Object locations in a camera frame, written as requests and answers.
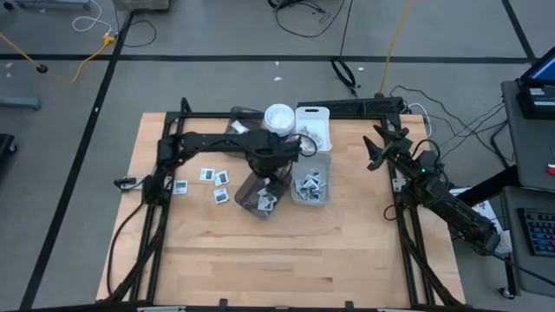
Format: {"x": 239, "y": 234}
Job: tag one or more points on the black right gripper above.
{"x": 403, "y": 154}

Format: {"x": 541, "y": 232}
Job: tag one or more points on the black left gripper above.
{"x": 271, "y": 157}

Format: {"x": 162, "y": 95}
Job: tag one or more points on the pile of paper packets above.
{"x": 221, "y": 196}

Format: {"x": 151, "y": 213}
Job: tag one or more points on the small plain white packet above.
{"x": 239, "y": 127}

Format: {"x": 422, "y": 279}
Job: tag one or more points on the Lysol wipes canister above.
{"x": 279, "y": 117}

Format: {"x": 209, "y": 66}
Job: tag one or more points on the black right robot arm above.
{"x": 455, "y": 212}

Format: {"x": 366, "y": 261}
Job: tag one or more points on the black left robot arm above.
{"x": 208, "y": 141}

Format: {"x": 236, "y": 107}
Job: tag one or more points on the black desk beam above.
{"x": 485, "y": 190}

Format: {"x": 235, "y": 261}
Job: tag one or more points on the grey cart top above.
{"x": 533, "y": 147}

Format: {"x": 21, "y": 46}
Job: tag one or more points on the yellow blue wipes canister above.
{"x": 505, "y": 242}

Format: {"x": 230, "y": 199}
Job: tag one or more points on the black desktop device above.
{"x": 537, "y": 102}

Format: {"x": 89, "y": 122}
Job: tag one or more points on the small red object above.
{"x": 552, "y": 170}

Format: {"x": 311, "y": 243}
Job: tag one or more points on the black laptop screen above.
{"x": 544, "y": 71}

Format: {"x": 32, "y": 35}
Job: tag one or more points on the black keyboard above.
{"x": 539, "y": 232}

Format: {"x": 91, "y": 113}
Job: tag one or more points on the grey desk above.
{"x": 524, "y": 268}

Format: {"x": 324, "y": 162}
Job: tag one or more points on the grey equipment box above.
{"x": 141, "y": 4}

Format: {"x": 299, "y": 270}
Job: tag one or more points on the black round floor puck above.
{"x": 42, "y": 68}

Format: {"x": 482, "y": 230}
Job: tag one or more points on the grey metal bar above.
{"x": 19, "y": 102}

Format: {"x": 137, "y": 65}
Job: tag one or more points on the silver metal bracket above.
{"x": 398, "y": 185}
{"x": 130, "y": 183}

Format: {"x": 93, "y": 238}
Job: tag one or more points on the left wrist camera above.
{"x": 297, "y": 144}

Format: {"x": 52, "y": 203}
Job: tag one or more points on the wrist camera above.
{"x": 297, "y": 144}
{"x": 429, "y": 162}

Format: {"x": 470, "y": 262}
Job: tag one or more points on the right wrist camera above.
{"x": 429, "y": 162}

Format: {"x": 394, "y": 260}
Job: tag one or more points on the grey metal rail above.
{"x": 52, "y": 3}

